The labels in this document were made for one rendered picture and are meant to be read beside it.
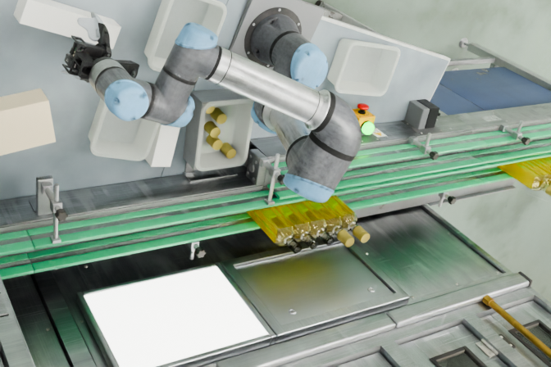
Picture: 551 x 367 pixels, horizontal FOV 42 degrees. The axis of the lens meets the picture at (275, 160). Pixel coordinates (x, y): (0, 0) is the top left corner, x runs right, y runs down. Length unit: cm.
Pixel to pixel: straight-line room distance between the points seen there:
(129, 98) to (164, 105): 9
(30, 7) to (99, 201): 58
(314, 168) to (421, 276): 88
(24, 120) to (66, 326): 54
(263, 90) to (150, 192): 71
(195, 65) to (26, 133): 59
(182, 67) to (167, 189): 73
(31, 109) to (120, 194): 39
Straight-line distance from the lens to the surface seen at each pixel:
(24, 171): 202
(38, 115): 187
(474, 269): 249
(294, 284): 212
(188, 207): 207
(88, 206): 202
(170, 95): 146
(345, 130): 157
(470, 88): 320
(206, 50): 144
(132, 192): 208
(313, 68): 195
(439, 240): 258
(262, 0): 206
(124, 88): 140
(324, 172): 159
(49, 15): 179
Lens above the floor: 245
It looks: 46 degrees down
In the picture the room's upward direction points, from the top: 133 degrees clockwise
